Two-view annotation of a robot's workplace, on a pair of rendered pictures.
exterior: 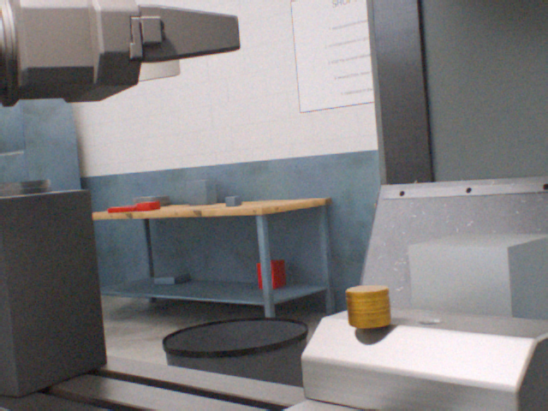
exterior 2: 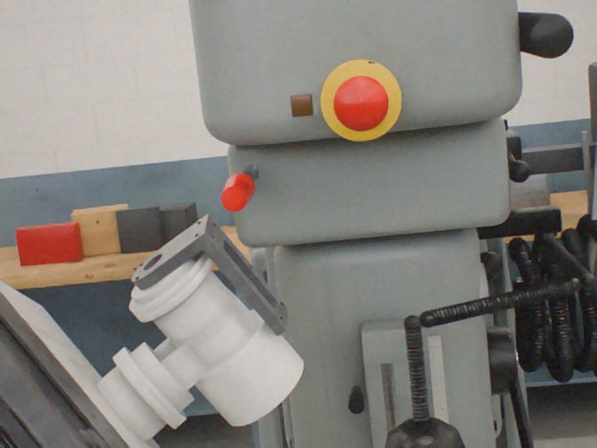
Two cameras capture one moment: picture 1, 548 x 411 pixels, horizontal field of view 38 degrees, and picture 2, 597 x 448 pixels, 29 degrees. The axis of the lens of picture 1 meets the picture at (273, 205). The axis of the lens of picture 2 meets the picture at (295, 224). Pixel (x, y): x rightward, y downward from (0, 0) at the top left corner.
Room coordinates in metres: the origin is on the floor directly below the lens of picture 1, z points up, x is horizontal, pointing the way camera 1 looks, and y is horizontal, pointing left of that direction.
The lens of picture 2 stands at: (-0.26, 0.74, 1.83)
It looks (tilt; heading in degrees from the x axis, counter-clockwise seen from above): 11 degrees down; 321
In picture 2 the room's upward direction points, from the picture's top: 6 degrees counter-clockwise
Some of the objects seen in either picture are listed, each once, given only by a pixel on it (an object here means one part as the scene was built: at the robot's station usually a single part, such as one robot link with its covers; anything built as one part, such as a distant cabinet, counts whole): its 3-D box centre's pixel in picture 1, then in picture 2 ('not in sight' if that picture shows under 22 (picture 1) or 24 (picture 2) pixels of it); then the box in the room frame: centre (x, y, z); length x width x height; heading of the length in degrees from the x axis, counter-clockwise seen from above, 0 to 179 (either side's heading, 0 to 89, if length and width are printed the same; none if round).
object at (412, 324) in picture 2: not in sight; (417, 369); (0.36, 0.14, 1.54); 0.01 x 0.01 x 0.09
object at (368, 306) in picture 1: (368, 306); not in sight; (0.40, -0.04, 1.08); 0.02 x 0.02 x 0.02
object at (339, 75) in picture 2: not in sight; (361, 100); (0.37, 0.16, 1.76); 0.06 x 0.02 x 0.06; 47
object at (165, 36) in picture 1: (191, 32); not in sight; (0.46, 0.04, 1.24); 0.06 x 0.02 x 0.03; 116
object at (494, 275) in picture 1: (484, 294); not in sight; (0.43, -0.11, 1.08); 0.06 x 0.05 x 0.06; 45
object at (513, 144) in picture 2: not in sight; (501, 156); (0.49, -0.14, 1.66); 0.12 x 0.04 x 0.04; 137
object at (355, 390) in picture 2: not in sight; (356, 395); (0.48, 0.10, 1.49); 0.06 x 0.01 x 0.01; 137
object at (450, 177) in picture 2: not in sight; (367, 157); (0.57, -0.02, 1.68); 0.34 x 0.24 x 0.10; 137
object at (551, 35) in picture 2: not in sight; (507, 30); (0.46, -0.13, 1.79); 0.45 x 0.04 x 0.04; 137
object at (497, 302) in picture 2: not in sight; (510, 300); (0.34, 0.05, 1.58); 0.17 x 0.01 x 0.01; 74
